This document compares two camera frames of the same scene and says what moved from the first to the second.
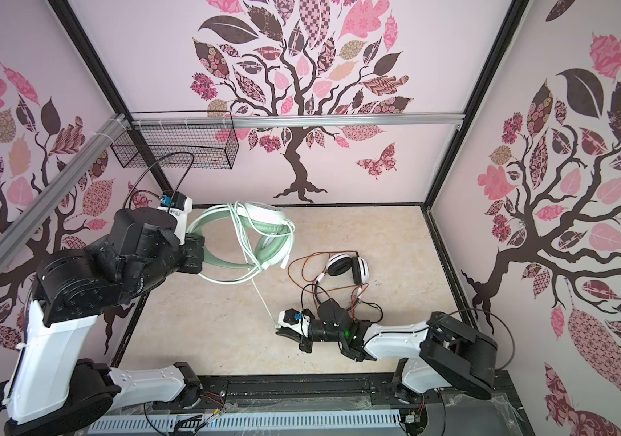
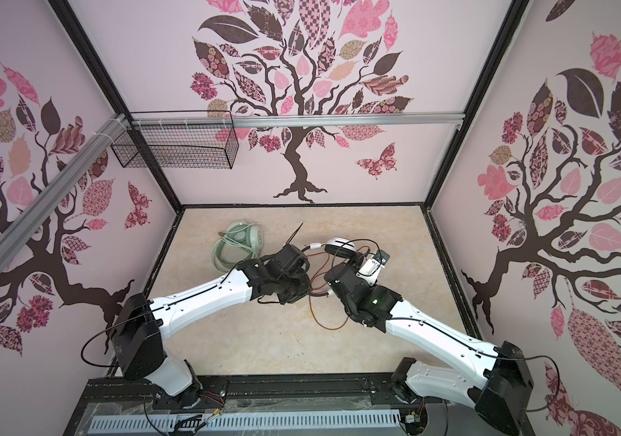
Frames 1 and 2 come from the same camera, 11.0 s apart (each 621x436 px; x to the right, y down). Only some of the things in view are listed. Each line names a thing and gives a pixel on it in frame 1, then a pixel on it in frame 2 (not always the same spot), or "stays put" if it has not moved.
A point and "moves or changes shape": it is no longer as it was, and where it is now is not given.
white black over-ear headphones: (341, 264) moves or changes shape
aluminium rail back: (165, 121) stays put
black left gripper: (192, 244) to (305, 289)
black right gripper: (306, 342) to (373, 287)
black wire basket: (180, 146) stays put
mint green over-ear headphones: (272, 239) to (242, 242)
